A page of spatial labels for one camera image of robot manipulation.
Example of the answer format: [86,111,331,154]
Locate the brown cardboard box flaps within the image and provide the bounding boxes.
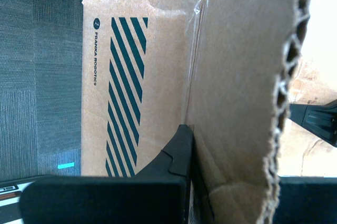
[80,0,337,224]

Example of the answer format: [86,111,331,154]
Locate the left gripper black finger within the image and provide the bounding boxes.
[19,123,195,224]
[273,176,337,224]

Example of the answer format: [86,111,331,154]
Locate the white robot mobile base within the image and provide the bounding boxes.
[0,174,36,224]

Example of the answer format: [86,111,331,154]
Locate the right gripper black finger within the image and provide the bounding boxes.
[289,99,337,148]

